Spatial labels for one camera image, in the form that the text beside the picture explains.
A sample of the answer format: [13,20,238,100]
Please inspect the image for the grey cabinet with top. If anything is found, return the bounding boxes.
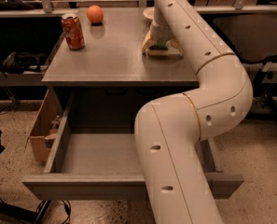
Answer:
[43,7,199,133]

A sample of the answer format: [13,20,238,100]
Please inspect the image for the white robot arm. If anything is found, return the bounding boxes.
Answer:
[135,0,253,224]

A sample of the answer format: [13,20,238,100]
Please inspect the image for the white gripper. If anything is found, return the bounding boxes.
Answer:
[142,20,184,56]

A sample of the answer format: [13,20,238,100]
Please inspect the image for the green and yellow sponge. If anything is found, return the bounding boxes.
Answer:
[147,42,168,56]

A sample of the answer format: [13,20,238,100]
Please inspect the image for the dark chair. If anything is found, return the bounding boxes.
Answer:
[213,14,277,63]

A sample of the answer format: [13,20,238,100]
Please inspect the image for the orange fruit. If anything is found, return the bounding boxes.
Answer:
[87,6,104,24]

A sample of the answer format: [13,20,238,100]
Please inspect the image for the black headphones on shelf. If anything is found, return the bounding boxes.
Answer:
[0,52,47,74]

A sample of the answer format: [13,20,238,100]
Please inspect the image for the black floor cable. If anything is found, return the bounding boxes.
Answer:
[35,199,73,224]

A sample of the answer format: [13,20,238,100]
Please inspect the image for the open grey top drawer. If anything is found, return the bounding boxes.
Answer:
[21,91,245,202]

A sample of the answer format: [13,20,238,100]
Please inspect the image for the white bowl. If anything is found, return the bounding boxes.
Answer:
[143,7,154,21]

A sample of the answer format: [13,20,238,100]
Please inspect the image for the red soda can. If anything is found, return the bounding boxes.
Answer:
[62,13,85,50]

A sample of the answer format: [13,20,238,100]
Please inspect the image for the cardboard box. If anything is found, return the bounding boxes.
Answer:
[29,91,62,162]

